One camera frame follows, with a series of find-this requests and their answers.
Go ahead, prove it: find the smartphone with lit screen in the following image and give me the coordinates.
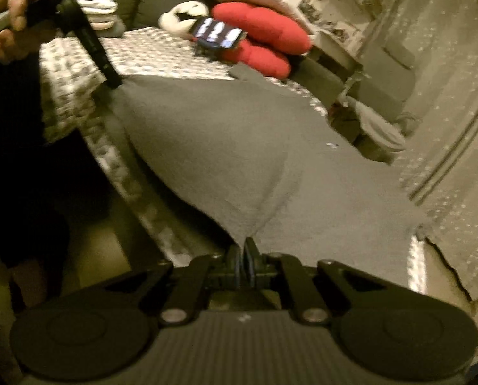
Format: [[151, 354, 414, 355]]
[[193, 18, 248, 51]]

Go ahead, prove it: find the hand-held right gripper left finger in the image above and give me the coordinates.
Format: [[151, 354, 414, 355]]
[[103, 244, 243, 325]]

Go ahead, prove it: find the star-patterned curtain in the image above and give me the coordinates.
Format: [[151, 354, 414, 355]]
[[365, 0, 478, 302]]

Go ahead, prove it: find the white plush toy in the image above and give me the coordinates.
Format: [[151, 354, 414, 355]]
[[159, 2, 210, 33]]

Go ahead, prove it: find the blue phone stand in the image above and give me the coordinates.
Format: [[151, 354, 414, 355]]
[[195, 43, 228, 63]]

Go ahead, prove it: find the red puffy cushion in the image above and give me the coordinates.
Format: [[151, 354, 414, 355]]
[[212, 2, 313, 55], [227, 42, 293, 79]]

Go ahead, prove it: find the white desk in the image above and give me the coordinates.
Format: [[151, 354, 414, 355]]
[[298, 28, 365, 73]]

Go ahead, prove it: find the grey knit garment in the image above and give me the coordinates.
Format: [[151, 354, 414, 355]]
[[103, 64, 432, 294]]

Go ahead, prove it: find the person's left hand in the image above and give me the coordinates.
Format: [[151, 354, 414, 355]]
[[0, 0, 37, 65]]

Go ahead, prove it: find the folded striped cloth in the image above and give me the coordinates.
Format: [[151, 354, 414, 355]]
[[76, 0, 126, 35]]

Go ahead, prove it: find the grey office chair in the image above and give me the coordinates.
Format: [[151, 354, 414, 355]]
[[338, 40, 421, 165]]

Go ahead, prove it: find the grey white checkered blanket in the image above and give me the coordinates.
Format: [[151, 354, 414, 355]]
[[38, 26, 429, 294]]

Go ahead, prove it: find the person's black clothing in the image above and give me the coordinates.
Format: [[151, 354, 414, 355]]
[[0, 48, 117, 311]]

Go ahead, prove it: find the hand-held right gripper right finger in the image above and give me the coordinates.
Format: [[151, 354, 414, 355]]
[[244, 237, 388, 325]]

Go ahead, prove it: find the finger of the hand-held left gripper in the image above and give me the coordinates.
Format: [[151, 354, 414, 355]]
[[60, 0, 123, 90]]

